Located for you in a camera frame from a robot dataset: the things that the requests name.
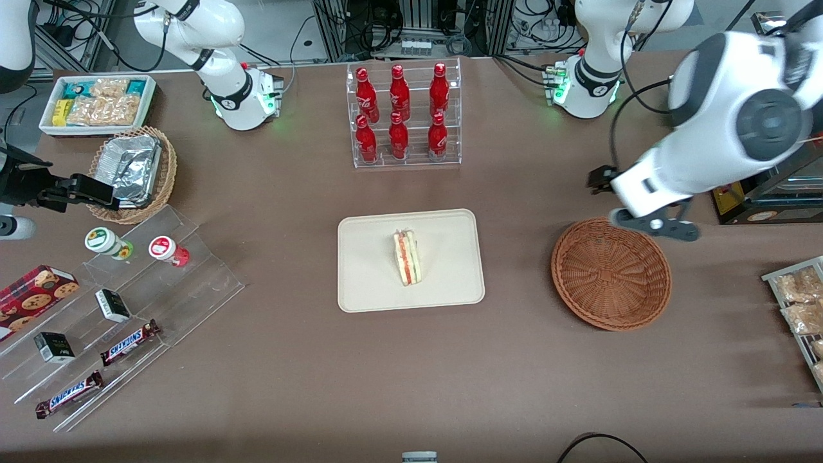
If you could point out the cream plastic serving tray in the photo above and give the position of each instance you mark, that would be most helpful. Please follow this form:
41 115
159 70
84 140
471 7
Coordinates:
373 270

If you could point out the Snickers chocolate bar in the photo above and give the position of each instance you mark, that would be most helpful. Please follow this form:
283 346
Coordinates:
67 395
128 344

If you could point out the light tan wicker basket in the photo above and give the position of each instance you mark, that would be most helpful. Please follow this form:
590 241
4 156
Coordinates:
168 167

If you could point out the red lid white cup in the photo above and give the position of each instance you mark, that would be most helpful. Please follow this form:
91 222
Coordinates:
164 248

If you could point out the aluminium foil container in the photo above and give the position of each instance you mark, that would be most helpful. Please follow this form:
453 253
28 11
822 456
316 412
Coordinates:
132 167

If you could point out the clear bag of nuts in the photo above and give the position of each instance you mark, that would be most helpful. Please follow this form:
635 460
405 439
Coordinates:
106 110
109 87

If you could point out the aluminium profile frame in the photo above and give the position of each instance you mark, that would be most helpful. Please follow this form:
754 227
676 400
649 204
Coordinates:
334 29

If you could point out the clear bag of pastry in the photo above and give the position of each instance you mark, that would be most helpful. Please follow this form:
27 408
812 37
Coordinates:
804 318
818 349
797 286
819 373

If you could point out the teal snack packet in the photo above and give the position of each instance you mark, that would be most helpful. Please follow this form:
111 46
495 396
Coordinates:
137 87
75 90

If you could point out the clear acrylic stepped stand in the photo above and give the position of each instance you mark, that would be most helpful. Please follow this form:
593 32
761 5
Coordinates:
193 283

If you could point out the green lid white cup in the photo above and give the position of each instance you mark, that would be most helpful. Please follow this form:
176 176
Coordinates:
101 240

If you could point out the yellow snack packet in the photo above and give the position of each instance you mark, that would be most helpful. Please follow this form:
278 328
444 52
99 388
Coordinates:
61 112

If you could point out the red cookie box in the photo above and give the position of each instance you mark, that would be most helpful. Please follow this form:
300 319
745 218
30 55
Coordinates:
29 302

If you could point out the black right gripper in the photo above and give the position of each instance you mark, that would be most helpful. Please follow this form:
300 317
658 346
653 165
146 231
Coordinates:
22 180

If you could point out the black steel countertop appliance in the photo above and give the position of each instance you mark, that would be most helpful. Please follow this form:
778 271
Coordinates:
771 207

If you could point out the triangular sandwich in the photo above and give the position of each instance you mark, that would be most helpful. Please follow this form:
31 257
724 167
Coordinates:
408 257

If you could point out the white rectangular snack bin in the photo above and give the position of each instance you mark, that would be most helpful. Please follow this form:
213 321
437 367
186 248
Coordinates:
149 109

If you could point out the white power strip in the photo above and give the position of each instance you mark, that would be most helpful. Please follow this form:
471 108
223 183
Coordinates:
416 46

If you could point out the small grey metal object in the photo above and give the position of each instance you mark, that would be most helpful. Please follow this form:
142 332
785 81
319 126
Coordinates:
419 458

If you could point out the clear acrylic bottle rack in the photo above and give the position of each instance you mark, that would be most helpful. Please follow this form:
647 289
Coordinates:
418 96

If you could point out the red cola bottle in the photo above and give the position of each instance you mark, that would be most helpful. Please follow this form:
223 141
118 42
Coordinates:
366 143
366 96
398 140
437 140
439 90
400 93

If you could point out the small black carton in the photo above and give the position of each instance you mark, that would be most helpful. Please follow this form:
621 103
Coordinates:
112 306
54 347

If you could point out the brown round wicker basket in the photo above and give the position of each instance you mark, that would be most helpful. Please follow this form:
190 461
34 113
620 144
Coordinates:
607 276

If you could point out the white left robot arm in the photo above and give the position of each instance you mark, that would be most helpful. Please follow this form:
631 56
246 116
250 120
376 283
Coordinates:
726 116

